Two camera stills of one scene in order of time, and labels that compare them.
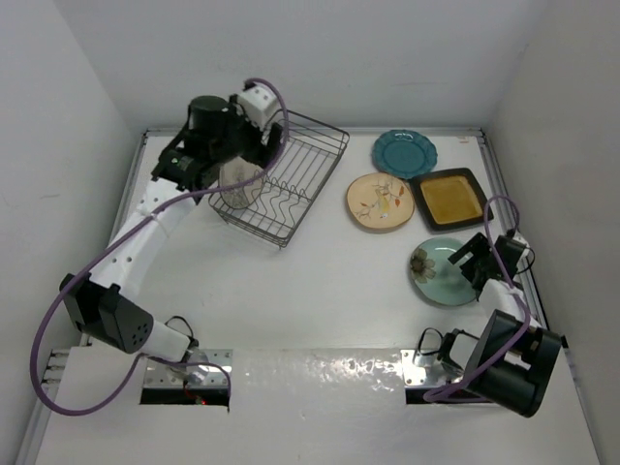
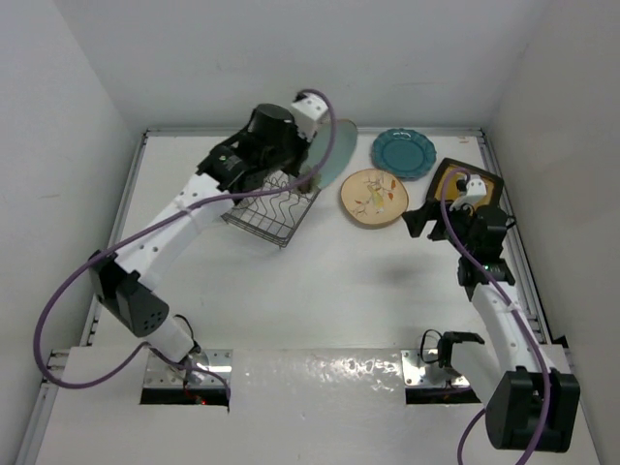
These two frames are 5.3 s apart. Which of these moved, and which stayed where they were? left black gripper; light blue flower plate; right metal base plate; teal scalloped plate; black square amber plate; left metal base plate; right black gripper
Moved: left black gripper; light blue flower plate; black square amber plate; right black gripper
Stayed: teal scalloped plate; right metal base plate; left metal base plate
